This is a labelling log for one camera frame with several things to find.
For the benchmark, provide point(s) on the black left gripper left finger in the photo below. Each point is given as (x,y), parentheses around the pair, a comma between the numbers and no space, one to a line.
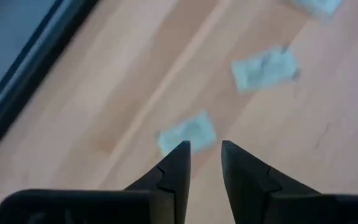
(104,208)

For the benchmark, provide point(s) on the black aluminium table frame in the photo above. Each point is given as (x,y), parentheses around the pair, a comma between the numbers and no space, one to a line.
(23,93)

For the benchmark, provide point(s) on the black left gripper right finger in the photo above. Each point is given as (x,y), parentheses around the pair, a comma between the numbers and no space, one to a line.
(275,205)

